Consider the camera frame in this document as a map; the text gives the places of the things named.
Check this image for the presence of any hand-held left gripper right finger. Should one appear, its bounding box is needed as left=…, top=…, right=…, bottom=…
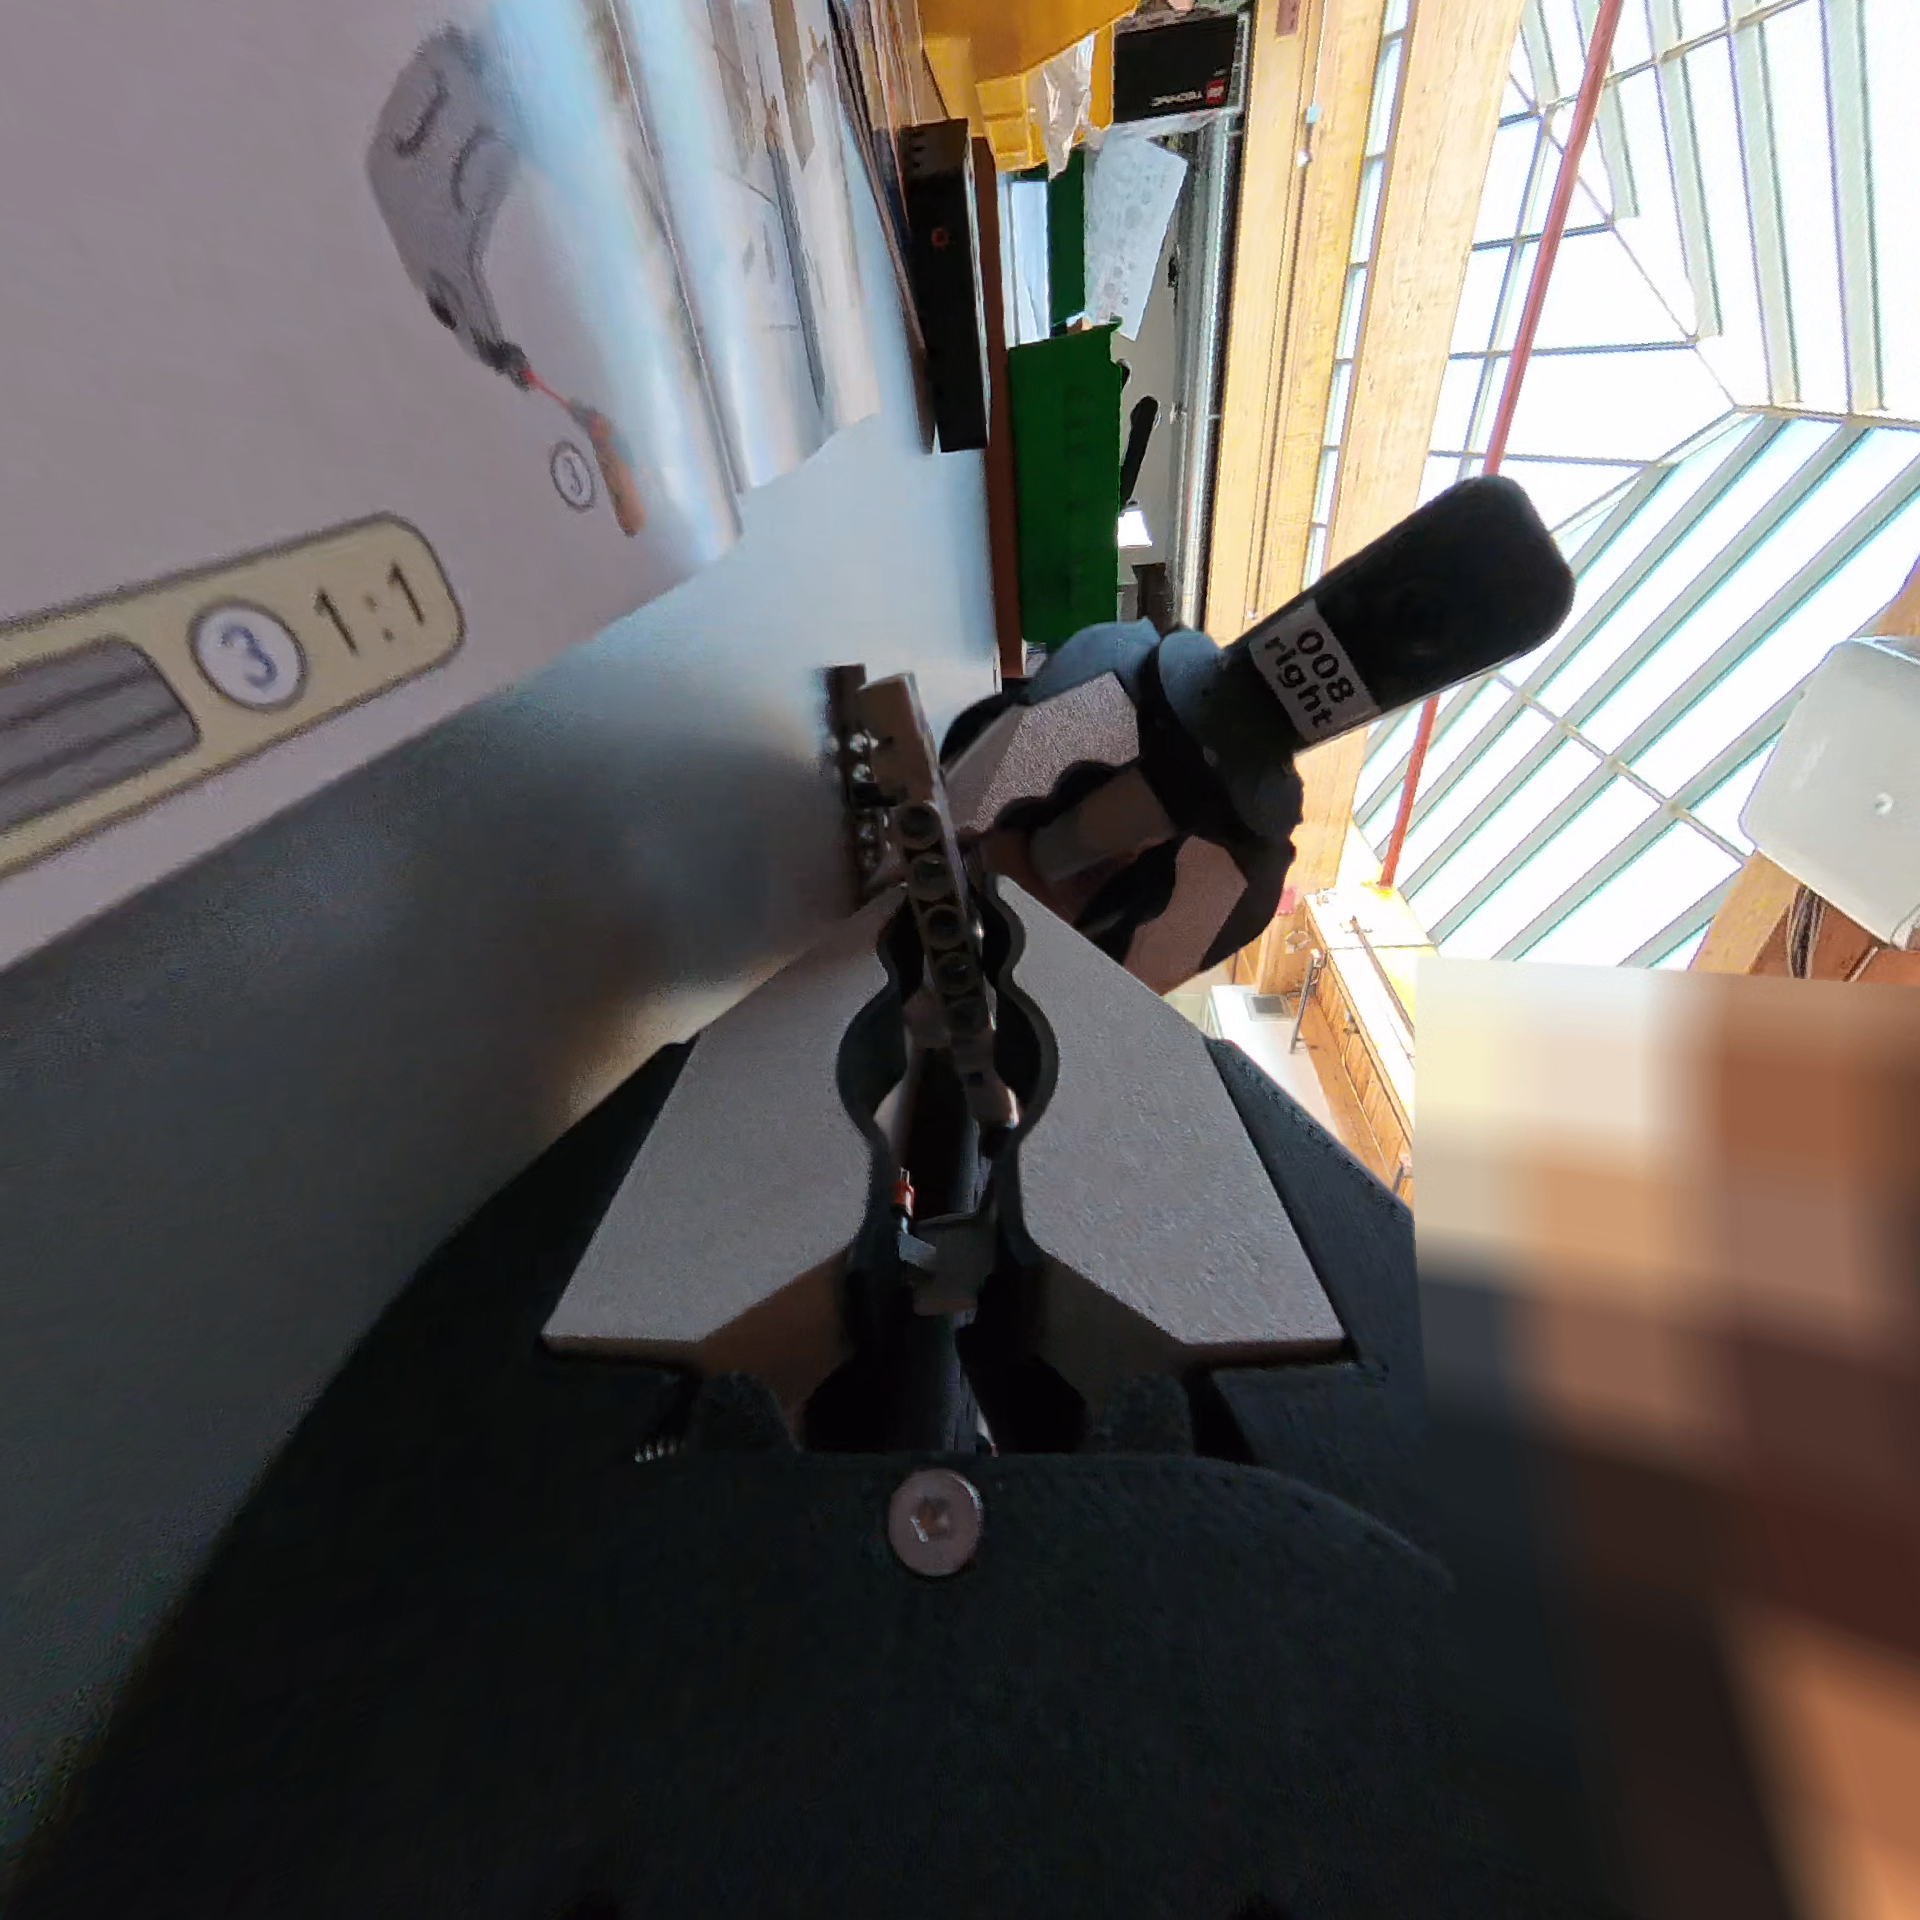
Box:
left=983, top=878, right=1347, bottom=1413

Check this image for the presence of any small black box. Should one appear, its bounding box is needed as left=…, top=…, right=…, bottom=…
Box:
left=900, top=121, right=992, bottom=456

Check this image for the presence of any grey desk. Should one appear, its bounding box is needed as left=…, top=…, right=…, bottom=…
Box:
left=0, top=406, right=1005, bottom=1846

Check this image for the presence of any black carton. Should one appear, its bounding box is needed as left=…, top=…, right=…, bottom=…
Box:
left=1112, top=9, right=1252, bottom=128

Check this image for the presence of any glass skylight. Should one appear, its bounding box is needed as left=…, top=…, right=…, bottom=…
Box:
left=1305, top=0, right=1920, bottom=970

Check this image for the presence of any white sensor box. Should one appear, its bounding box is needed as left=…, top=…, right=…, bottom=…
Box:
left=1739, top=634, right=1920, bottom=951

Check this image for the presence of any wooden window sill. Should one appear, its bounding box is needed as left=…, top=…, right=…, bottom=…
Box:
left=1209, top=882, right=1433, bottom=1203

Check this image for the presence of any clear plastic bag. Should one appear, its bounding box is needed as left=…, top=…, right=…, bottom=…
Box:
left=1034, top=37, right=1102, bottom=174

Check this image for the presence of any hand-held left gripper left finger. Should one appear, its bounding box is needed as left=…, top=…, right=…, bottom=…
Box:
left=544, top=899, right=908, bottom=1443

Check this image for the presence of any grey toy beam arm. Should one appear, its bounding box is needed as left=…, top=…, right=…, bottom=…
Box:
left=825, top=664, right=1029, bottom=1322

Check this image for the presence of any white instruction booklet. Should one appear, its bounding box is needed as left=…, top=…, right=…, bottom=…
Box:
left=0, top=0, right=887, bottom=970

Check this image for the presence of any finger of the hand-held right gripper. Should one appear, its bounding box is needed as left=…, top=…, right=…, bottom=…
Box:
left=946, top=674, right=1148, bottom=835
left=1032, top=768, right=1268, bottom=997

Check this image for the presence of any white printed paper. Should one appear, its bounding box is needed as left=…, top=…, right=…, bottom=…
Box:
left=1079, top=127, right=1190, bottom=339

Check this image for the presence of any green plastic bin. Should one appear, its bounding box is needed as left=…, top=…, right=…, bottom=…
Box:
left=1009, top=142, right=1127, bottom=645

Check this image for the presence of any large wooden ceiling beam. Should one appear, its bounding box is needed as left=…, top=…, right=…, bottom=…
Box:
left=1200, top=0, right=1523, bottom=994

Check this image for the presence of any yellow plastic bin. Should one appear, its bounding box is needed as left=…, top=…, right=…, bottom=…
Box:
left=915, top=0, right=1142, bottom=174

